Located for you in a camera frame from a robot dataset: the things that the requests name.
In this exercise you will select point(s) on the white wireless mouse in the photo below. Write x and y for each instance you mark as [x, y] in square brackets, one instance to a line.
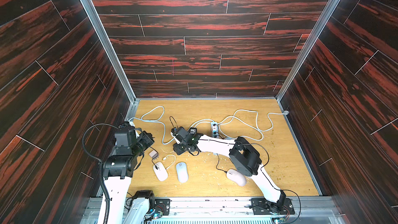
[160, 171]

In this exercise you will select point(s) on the aluminium frame left post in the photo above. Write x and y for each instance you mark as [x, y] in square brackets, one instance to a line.
[94, 18]

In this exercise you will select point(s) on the white power strip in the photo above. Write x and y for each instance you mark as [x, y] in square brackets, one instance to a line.
[214, 129]

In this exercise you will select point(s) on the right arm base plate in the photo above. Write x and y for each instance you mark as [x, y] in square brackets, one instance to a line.
[261, 206]

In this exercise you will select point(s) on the black power strip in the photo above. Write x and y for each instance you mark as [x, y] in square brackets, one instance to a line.
[193, 131]

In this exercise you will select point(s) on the aluminium frame post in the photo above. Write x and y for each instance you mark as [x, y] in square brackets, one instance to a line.
[94, 18]
[315, 33]

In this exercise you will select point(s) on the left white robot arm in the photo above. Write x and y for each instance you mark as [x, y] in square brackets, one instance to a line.
[116, 176]

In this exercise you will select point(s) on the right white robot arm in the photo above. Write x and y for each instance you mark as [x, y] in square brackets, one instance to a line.
[243, 155]

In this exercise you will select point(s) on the aluminium frame right post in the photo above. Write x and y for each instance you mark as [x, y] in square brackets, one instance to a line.
[315, 33]

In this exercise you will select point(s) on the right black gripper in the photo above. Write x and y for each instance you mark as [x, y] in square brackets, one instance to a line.
[181, 135]

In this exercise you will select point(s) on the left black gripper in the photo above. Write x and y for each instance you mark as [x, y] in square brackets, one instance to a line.
[146, 137]

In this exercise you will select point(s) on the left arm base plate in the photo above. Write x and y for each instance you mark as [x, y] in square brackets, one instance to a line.
[159, 207]

